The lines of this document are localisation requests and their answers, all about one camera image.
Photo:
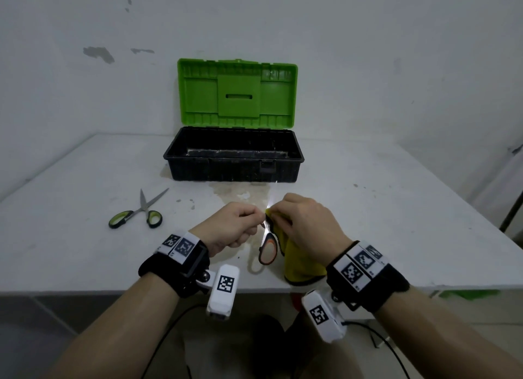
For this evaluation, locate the person's left hand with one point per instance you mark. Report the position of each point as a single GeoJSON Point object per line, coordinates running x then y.
{"type": "Point", "coordinates": [224, 225]}

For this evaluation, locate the person's left forearm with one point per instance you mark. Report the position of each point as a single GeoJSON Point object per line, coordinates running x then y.
{"type": "Point", "coordinates": [114, 329]}

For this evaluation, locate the black wristband with markers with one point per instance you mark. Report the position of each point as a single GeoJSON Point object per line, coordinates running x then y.
{"type": "Point", "coordinates": [171, 272]}
{"type": "Point", "coordinates": [378, 287]}

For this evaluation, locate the black left wristband with markers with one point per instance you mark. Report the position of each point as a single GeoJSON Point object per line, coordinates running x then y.
{"type": "Point", "coordinates": [171, 272]}

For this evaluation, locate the person's right hand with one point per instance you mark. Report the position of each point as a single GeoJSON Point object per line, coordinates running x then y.
{"type": "Point", "coordinates": [314, 227]}

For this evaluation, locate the person's right forearm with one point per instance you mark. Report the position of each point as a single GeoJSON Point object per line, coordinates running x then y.
{"type": "Point", "coordinates": [441, 342]}

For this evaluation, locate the black right wristband with markers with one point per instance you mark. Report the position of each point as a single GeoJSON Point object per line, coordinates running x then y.
{"type": "Point", "coordinates": [378, 287]}

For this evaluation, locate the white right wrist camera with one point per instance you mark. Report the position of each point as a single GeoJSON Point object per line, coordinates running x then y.
{"type": "Point", "coordinates": [325, 321]}

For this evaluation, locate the person's legs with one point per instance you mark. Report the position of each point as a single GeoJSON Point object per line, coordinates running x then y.
{"type": "Point", "coordinates": [314, 358]}

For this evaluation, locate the green plastic scrap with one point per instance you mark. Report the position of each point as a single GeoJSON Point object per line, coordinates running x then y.
{"type": "Point", "coordinates": [470, 294]}

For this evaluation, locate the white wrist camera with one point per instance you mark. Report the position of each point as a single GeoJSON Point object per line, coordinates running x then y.
{"type": "Point", "coordinates": [325, 321]}
{"type": "Point", "coordinates": [222, 297]}

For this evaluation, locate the green lid black toolbox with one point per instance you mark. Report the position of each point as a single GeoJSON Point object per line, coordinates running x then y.
{"type": "Point", "coordinates": [239, 90]}

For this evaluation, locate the black metal pole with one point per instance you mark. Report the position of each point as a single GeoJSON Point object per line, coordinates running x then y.
{"type": "Point", "coordinates": [512, 213]}

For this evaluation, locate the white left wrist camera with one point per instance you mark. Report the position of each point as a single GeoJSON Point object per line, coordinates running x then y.
{"type": "Point", "coordinates": [222, 297]}

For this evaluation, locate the white table leg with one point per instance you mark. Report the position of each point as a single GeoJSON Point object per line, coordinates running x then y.
{"type": "Point", "coordinates": [380, 338]}

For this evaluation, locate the yellow cloth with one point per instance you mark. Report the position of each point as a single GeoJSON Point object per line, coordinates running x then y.
{"type": "Point", "coordinates": [302, 264]}

